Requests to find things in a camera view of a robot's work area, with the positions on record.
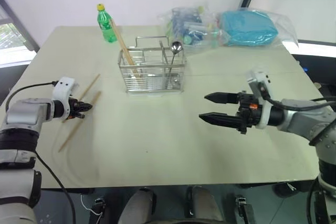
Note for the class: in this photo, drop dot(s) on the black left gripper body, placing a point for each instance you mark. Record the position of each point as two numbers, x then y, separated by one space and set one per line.
73 107

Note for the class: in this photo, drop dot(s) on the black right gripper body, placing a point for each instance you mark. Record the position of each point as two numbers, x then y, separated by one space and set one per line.
246 113

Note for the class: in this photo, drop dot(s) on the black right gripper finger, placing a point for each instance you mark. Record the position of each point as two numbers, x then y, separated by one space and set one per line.
223 98
220 119

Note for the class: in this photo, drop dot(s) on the wooden chopstick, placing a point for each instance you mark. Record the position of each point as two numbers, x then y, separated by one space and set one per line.
89 87
124 42
78 123
120 41

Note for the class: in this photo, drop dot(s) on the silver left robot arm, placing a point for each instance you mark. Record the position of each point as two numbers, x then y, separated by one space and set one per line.
23 113

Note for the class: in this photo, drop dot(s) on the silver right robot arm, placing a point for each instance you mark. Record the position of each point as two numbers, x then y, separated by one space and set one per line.
296 113

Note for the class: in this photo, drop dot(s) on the metal spoon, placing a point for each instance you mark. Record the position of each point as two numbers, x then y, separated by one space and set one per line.
176 47

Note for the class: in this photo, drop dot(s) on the blue folded cloth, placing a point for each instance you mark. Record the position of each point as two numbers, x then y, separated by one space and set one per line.
249 28

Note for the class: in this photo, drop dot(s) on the clear bag of assorted items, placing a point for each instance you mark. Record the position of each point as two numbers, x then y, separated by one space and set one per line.
189 28

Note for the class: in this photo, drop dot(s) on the green plastic bottle yellow cap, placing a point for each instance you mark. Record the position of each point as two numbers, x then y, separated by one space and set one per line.
105 26

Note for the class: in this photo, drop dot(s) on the clear plastic bag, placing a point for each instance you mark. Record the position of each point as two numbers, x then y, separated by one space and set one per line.
284 22

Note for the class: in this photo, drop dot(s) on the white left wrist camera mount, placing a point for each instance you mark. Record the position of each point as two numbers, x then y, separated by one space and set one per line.
64 89

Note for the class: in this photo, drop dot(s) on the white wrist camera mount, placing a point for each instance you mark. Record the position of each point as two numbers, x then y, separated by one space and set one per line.
64 89
262 77

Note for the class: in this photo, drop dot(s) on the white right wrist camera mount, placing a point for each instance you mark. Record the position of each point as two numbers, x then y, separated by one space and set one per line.
262 77

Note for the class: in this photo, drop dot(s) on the black table leg bracket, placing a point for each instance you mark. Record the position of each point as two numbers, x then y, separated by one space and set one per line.
242 207
98 208

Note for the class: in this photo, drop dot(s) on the dark window frame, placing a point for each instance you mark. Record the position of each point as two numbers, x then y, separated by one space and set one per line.
19 23

